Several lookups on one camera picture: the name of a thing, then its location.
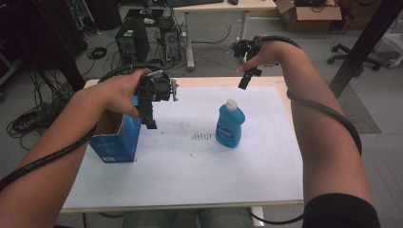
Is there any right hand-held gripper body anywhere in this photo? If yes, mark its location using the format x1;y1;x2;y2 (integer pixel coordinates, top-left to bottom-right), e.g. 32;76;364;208
232;35;264;62

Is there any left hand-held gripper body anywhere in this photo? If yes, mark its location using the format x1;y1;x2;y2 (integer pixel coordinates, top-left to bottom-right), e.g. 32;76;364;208
134;69;180;112

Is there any blue cardboard box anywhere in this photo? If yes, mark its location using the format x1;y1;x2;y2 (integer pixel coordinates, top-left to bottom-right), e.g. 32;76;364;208
88;94;143;164

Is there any blue bottle with white cap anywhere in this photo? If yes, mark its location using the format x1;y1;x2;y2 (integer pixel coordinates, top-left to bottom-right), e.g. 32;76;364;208
215;98;246;149

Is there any person's right hand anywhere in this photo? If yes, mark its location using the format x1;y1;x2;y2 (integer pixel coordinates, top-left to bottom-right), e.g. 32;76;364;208
237;39;289;74

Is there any person's left hand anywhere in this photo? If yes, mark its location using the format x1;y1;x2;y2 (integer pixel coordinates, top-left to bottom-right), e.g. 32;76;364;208
79;67;153;120

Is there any white-legged wooden desk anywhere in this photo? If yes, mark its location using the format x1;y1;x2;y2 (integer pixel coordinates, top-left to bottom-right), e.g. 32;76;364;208
172;0;278;71

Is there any open grey computer tower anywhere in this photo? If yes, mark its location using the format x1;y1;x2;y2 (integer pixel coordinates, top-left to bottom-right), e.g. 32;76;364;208
159;18;182;63

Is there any black computer tower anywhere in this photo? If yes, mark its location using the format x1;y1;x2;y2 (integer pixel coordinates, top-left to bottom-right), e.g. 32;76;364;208
114;17;151;65

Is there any black keyboard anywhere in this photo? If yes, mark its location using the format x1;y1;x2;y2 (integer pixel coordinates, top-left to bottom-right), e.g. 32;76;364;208
167;0;225;9

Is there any white mat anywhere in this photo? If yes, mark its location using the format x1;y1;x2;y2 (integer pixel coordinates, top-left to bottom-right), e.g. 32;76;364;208
63;85;305;210

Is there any brown cardboard box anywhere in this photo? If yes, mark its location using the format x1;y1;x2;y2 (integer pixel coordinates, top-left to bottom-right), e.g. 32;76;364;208
274;0;343;33

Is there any black office chair base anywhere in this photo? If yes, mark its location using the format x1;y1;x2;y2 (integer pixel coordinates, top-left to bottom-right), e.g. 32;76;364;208
327;43;385;72

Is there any grey floor mat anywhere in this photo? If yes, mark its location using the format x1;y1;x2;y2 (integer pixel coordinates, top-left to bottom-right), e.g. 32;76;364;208
336;84;382;135

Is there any black metal pole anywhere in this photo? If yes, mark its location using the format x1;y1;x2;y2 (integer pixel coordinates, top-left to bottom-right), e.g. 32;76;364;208
328;0;403;99

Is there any dark furniture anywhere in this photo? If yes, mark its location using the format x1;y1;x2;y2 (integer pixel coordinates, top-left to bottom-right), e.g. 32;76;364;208
0;0;88;93

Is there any black sleeve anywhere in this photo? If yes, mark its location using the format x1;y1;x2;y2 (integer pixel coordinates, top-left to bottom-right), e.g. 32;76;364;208
301;193;382;228

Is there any loose black floor cable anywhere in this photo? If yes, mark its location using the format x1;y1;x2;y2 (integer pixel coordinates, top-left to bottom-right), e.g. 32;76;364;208
191;23;233;46

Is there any small black cable coil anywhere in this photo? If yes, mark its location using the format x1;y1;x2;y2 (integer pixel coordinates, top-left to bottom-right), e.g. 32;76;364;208
86;46;108;61

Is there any bundle of black floor cables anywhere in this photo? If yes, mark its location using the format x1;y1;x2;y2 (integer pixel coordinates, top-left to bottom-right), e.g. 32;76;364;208
6;69;77;150

